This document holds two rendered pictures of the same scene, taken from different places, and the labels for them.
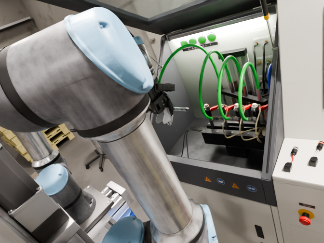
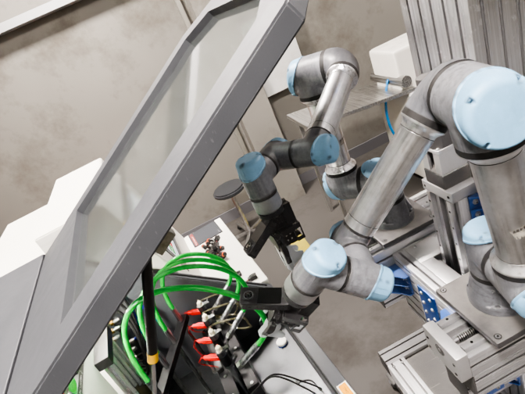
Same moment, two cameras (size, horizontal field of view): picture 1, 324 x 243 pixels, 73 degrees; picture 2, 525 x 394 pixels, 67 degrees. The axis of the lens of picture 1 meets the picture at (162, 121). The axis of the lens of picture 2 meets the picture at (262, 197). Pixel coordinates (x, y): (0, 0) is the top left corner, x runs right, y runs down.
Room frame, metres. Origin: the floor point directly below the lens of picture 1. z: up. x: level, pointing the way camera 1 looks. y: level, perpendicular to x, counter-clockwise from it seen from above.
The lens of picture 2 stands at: (1.59, 0.45, 1.91)
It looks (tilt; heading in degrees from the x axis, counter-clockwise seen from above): 26 degrees down; 210
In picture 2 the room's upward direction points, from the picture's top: 25 degrees counter-clockwise
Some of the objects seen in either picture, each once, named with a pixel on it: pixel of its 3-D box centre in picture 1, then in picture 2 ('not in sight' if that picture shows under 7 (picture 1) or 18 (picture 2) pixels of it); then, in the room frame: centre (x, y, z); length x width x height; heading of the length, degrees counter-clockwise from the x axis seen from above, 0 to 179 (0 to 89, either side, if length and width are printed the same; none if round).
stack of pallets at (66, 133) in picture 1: (29, 127); not in sight; (4.26, 2.43, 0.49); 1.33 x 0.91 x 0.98; 36
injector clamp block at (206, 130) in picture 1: (237, 139); (236, 367); (0.89, -0.32, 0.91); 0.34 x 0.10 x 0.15; 42
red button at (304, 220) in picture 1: (305, 218); not in sight; (0.46, -0.34, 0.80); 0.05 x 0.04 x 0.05; 42
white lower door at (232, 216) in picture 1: (218, 225); not in sight; (0.81, -0.05, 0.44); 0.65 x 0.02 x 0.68; 42
